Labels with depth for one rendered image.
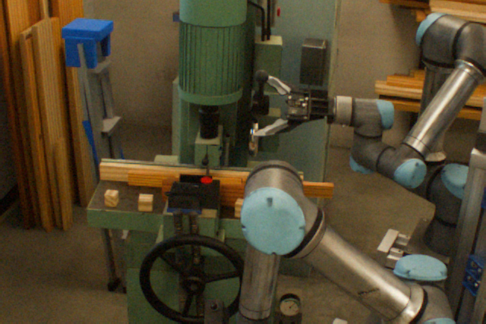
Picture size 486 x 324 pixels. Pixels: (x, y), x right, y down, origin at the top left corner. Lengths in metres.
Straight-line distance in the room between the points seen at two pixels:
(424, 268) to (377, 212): 2.33
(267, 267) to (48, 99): 2.05
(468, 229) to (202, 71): 0.78
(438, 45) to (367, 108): 0.29
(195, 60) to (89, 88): 0.97
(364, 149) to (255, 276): 0.48
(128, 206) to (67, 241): 1.55
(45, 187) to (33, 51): 0.67
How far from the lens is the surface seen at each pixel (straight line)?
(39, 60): 3.30
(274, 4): 2.18
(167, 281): 2.10
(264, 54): 2.12
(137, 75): 4.67
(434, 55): 1.95
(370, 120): 1.80
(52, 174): 3.51
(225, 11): 1.83
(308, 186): 2.08
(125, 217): 2.00
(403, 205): 4.01
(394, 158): 1.78
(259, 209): 1.28
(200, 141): 2.00
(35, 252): 3.49
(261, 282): 1.56
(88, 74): 2.77
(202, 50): 1.86
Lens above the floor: 1.92
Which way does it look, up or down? 25 degrees down
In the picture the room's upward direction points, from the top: 3 degrees clockwise
